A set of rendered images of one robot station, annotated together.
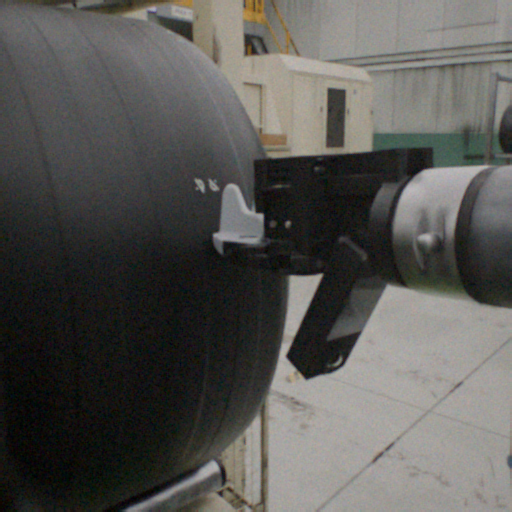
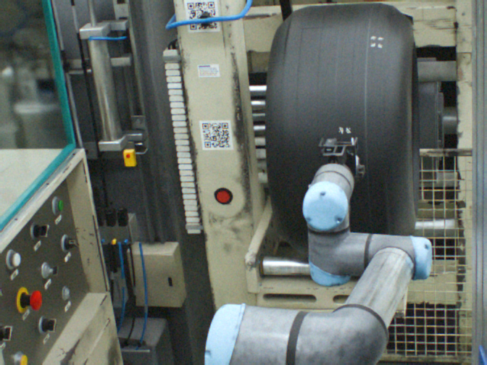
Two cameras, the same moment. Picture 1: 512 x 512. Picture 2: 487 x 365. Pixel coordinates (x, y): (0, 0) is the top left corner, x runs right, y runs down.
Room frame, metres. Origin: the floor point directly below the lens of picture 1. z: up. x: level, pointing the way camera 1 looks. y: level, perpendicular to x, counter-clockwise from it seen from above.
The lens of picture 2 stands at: (-0.77, -1.31, 2.04)
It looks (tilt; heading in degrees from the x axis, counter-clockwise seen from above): 24 degrees down; 54
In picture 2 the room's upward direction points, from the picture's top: 6 degrees counter-clockwise
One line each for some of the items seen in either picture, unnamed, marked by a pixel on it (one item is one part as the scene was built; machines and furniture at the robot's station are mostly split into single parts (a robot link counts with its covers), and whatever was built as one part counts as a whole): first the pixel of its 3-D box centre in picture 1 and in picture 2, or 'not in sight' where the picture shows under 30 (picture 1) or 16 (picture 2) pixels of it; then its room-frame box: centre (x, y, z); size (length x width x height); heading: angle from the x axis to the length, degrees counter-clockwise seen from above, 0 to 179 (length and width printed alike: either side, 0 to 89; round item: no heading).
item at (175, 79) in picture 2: not in sight; (186, 141); (0.40, 0.51, 1.19); 0.05 x 0.04 x 0.48; 40
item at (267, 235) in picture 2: not in sight; (267, 237); (0.55, 0.41, 0.90); 0.40 x 0.03 x 0.10; 40
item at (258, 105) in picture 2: not in sight; (271, 128); (0.81, 0.69, 1.05); 0.20 x 0.15 x 0.30; 130
